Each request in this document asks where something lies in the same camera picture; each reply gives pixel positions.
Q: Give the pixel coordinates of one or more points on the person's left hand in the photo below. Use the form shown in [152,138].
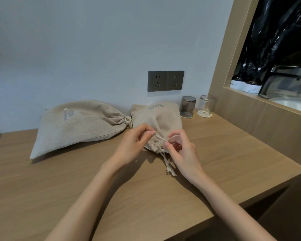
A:
[130,148]

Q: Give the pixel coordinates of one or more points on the person's right hand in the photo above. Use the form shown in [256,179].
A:
[185,160]

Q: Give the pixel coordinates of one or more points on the person's right forearm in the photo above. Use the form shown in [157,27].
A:
[233,213]

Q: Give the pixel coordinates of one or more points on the person's left forearm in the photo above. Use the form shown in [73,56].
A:
[82,205]

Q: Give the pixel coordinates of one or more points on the black plastic bag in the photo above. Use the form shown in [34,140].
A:
[278,32]

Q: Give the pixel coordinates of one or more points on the round gold-rimmed coaster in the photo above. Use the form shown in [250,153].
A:
[204,115]
[186,116]

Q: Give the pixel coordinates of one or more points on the grey smoked glass cup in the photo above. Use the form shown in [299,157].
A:
[187,104]

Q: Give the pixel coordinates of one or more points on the clear glass cup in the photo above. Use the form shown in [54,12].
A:
[205,102]

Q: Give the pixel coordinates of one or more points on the dark faucet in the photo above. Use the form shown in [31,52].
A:
[266,84]

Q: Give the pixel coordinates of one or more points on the white basin sink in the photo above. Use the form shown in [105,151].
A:
[294,105]

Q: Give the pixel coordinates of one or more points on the wooden niche frame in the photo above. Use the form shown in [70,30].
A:
[228,115]

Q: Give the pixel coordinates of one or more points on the dark grey wall socket panel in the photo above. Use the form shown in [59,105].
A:
[165,81]

